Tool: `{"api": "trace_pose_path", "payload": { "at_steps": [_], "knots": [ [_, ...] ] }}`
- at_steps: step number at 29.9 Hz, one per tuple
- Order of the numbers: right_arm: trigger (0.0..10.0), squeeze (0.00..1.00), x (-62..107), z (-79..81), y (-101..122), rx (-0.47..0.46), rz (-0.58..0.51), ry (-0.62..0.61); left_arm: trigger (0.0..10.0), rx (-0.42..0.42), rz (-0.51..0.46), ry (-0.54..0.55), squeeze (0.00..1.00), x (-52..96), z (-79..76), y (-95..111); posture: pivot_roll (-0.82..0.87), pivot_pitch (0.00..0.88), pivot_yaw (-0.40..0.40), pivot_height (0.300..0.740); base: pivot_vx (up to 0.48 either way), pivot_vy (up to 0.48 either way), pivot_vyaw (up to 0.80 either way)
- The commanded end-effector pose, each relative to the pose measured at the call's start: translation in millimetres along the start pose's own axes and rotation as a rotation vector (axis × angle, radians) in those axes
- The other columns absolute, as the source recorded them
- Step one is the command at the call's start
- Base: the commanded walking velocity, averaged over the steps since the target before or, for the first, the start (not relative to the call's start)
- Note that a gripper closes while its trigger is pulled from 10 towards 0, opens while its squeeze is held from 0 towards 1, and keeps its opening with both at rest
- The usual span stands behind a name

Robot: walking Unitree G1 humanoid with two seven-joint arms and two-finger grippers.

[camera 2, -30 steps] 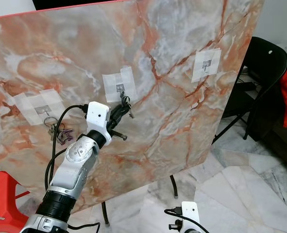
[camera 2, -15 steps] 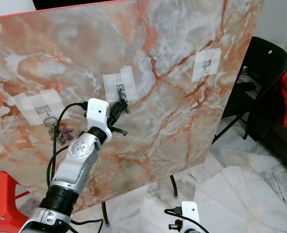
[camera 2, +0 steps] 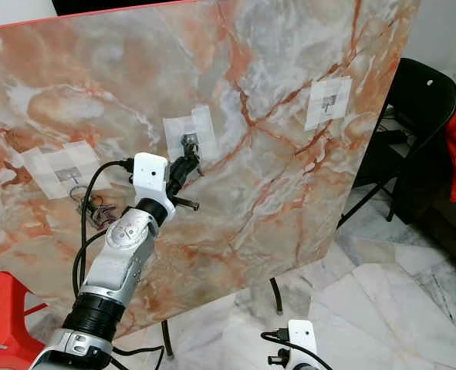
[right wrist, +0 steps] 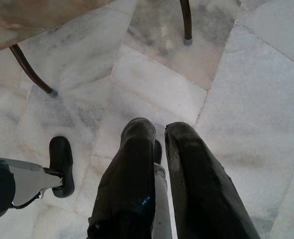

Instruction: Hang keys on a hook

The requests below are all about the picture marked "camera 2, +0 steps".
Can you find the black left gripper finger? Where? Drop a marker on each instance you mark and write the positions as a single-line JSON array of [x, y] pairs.
[[185, 204], [189, 166]]

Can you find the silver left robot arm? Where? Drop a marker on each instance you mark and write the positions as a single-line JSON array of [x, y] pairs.
[[123, 254]]

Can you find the orange marble pattern board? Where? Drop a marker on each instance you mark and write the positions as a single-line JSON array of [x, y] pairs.
[[282, 193]]

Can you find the red plastic stool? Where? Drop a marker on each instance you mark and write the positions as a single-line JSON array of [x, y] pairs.
[[4, 316]]

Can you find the dark brown sofa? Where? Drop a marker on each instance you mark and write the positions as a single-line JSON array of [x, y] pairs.
[[444, 223]]

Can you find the black folding chair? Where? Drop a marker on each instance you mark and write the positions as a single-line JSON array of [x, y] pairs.
[[424, 100]]

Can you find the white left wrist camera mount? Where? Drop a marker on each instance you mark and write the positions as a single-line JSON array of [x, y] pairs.
[[149, 176]]

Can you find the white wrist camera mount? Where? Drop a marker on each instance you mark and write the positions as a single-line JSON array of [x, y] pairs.
[[302, 335], [149, 176]]

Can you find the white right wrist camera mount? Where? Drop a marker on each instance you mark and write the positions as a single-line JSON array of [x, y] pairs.
[[302, 335]]

